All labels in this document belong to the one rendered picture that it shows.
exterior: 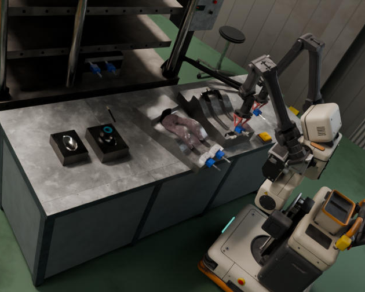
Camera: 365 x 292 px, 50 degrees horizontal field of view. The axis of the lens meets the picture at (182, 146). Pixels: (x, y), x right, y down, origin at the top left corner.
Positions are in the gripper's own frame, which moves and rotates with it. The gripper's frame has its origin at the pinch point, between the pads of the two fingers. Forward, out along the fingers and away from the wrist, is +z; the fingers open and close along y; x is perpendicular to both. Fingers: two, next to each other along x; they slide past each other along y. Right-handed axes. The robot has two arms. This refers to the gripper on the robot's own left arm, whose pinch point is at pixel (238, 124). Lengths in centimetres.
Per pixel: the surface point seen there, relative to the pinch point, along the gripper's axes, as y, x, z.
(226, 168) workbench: -13.4, -2.7, 36.8
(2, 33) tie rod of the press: 116, -66, -17
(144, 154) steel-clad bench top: 54, -11, 23
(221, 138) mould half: 5.7, -3.2, 11.6
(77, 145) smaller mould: 90, -22, 21
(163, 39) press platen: 8, -79, -19
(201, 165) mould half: 31.3, 10.4, 18.3
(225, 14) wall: -191, -214, -12
